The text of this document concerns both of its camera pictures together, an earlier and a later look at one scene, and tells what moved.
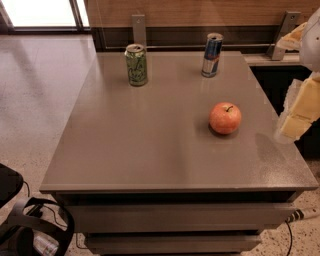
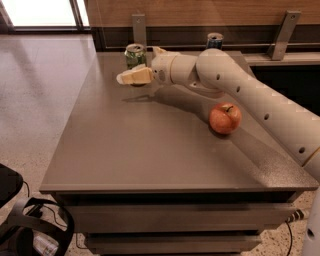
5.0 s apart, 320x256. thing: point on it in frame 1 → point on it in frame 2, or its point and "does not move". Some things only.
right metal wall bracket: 290,20 does not move
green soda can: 136,55 does not move
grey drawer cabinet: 184,164 does not move
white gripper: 311,43 → 160,68
